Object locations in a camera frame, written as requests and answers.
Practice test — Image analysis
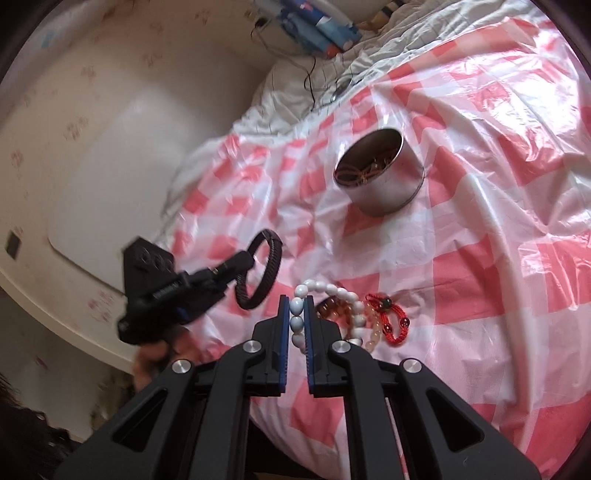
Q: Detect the blue cartoon print curtain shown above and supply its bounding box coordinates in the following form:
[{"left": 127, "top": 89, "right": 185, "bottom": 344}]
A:
[{"left": 256, "top": 0, "right": 363, "bottom": 58}]

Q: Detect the black woven bracelet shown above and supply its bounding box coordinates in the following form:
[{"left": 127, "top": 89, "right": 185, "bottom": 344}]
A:
[{"left": 233, "top": 228, "right": 284, "bottom": 311}]

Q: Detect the peach bead bracelet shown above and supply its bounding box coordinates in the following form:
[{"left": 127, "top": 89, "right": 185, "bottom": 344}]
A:
[{"left": 355, "top": 302, "right": 387, "bottom": 352}]

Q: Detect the amber bead bracelet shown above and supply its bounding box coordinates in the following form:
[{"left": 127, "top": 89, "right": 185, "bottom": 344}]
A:
[{"left": 316, "top": 298, "right": 352, "bottom": 333}]

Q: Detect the white quilt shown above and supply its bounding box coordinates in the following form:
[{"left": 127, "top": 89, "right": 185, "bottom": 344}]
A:
[{"left": 168, "top": 0, "right": 522, "bottom": 204}]

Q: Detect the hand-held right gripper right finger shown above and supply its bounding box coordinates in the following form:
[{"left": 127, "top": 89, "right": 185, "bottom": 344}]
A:
[{"left": 305, "top": 295, "right": 541, "bottom": 480}]

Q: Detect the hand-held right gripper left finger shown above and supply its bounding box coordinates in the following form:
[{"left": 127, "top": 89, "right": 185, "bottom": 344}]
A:
[{"left": 55, "top": 295, "right": 289, "bottom": 480}]

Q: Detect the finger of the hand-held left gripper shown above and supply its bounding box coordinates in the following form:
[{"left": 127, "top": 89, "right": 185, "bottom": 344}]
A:
[
  {"left": 213, "top": 252, "right": 254, "bottom": 278},
  {"left": 203, "top": 267, "right": 249, "bottom": 291}
]

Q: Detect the dark cloth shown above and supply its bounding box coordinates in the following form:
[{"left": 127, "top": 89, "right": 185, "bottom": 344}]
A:
[{"left": 0, "top": 374, "right": 75, "bottom": 480}]

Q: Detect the black charging cable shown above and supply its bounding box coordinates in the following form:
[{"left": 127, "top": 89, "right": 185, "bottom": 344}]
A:
[{"left": 252, "top": 16, "right": 356, "bottom": 109}]

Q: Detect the striped pillow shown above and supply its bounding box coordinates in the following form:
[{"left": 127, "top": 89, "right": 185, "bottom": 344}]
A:
[{"left": 369, "top": 0, "right": 411, "bottom": 28}]

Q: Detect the round metal tin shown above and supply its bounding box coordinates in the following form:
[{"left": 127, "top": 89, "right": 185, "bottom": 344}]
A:
[{"left": 332, "top": 128, "right": 426, "bottom": 217}]

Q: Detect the red white checkered plastic sheet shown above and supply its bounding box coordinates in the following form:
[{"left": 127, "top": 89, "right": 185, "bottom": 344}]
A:
[{"left": 159, "top": 0, "right": 591, "bottom": 480}]

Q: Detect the red cord bracelet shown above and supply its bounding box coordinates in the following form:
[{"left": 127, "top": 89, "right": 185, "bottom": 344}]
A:
[{"left": 365, "top": 293, "right": 411, "bottom": 347}]

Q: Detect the person's left hand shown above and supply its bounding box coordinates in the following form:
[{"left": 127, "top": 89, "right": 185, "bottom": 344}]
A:
[{"left": 134, "top": 330, "right": 208, "bottom": 393}]

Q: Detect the bundle of thin brown bangles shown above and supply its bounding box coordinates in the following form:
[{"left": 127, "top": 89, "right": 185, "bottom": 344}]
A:
[{"left": 336, "top": 138, "right": 402, "bottom": 188}]

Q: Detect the white bead bracelet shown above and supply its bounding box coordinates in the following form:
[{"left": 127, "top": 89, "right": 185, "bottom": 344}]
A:
[{"left": 288, "top": 277, "right": 366, "bottom": 356}]

